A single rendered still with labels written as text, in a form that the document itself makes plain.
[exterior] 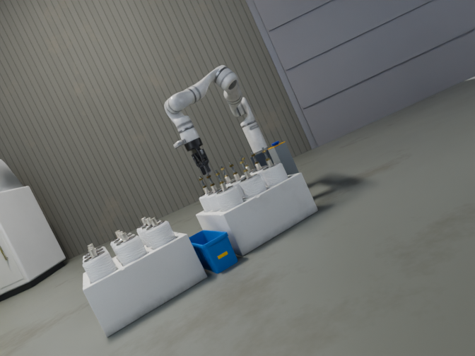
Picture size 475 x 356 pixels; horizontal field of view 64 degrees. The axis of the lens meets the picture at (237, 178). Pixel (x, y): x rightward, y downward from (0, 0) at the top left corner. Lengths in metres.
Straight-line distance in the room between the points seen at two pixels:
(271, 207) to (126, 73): 3.33
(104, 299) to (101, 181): 3.38
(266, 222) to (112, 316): 0.65
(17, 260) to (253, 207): 2.92
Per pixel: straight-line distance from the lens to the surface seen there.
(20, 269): 4.09
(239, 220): 1.48
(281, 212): 1.56
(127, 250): 1.42
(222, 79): 1.81
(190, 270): 1.44
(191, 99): 1.68
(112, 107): 4.63
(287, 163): 1.86
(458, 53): 4.81
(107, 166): 4.66
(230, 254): 1.45
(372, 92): 4.45
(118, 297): 1.41
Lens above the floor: 0.40
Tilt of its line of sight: 5 degrees down
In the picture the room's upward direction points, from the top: 25 degrees counter-clockwise
